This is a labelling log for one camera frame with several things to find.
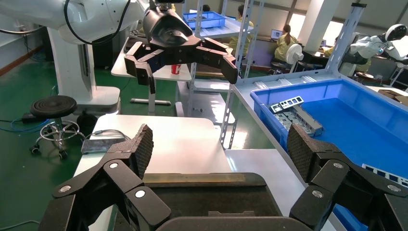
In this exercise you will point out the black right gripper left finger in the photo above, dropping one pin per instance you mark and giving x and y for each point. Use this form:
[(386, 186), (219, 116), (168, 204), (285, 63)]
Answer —
[(95, 191)]

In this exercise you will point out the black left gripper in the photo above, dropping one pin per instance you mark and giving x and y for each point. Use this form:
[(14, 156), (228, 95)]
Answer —
[(169, 30)]

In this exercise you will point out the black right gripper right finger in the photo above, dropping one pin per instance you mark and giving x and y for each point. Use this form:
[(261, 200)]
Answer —
[(338, 185)]

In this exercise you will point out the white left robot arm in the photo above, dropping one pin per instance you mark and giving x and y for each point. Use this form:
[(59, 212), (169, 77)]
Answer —
[(95, 16)]

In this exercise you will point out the silver slotted metal part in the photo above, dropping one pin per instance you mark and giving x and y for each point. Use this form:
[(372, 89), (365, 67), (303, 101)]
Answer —
[(365, 166)]

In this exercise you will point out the long grey metal part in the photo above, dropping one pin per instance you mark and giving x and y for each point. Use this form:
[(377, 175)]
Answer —
[(310, 122), (282, 118), (294, 122)]

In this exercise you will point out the grey perforated metal part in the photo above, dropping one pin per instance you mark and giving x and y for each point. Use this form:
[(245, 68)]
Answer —
[(274, 108)]

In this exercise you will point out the black tray container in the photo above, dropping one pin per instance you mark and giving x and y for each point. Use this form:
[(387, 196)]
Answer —
[(207, 197)]

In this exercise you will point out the red cup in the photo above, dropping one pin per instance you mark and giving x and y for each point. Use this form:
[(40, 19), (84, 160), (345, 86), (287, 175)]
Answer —
[(176, 69)]

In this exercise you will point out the white desk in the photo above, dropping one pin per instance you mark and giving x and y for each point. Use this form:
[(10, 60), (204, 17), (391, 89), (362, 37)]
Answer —
[(162, 75)]

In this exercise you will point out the small blue plastic bin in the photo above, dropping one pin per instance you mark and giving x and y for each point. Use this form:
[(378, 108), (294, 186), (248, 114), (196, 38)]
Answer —
[(204, 19)]

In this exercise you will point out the large blue plastic bin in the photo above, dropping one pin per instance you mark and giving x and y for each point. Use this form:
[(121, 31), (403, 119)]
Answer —
[(350, 127)]

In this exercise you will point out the grey background shelf rack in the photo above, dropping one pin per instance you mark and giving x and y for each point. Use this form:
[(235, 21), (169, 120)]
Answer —
[(247, 38)]

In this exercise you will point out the short-haired person in yellow jacket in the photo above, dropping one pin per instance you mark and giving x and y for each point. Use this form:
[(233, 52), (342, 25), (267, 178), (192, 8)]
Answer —
[(240, 12)]

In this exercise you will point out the black round stool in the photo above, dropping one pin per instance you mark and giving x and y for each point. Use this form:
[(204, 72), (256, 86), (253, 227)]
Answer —
[(53, 106)]

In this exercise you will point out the black power adapter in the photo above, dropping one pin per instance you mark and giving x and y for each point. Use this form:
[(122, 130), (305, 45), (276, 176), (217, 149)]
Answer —
[(30, 118)]

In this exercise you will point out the open laptop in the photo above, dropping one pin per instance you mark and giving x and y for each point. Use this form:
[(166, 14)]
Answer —
[(276, 34)]

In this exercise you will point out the ponytail person in yellow jacket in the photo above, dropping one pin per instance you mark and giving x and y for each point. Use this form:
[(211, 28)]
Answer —
[(283, 44)]

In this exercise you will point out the brown cardboard box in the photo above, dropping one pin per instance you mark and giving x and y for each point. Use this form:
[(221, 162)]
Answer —
[(393, 94)]

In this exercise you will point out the white robot column stand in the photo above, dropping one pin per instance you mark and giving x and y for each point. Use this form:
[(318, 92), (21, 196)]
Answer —
[(73, 73)]

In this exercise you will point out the white round fan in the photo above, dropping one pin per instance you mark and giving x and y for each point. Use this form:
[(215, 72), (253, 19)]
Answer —
[(293, 54)]

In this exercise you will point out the white humanoid robot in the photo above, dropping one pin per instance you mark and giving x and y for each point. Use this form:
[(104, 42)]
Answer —
[(366, 46)]

